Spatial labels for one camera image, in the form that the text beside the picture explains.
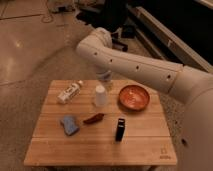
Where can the orange bowl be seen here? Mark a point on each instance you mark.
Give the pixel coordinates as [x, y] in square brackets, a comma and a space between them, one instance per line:
[134, 97]

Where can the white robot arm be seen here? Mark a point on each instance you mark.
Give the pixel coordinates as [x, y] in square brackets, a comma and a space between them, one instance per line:
[190, 86]

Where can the wooden table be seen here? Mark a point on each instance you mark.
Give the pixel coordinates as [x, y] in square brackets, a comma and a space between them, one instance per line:
[146, 139]

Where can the dark red chili pepper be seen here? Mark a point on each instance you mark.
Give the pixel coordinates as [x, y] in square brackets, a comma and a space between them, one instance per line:
[96, 118]

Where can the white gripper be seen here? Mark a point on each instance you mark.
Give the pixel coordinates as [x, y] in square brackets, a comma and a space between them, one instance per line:
[106, 79]

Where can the white plastic bottle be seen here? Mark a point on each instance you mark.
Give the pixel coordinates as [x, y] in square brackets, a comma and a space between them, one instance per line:
[72, 90]

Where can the blue sponge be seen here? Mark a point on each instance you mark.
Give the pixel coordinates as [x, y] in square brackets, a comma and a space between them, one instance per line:
[69, 125]

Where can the black eraser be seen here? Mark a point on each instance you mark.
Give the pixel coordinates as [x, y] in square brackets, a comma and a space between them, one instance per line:
[120, 129]

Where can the black office chair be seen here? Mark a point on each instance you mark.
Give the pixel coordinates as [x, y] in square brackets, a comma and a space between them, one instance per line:
[111, 15]

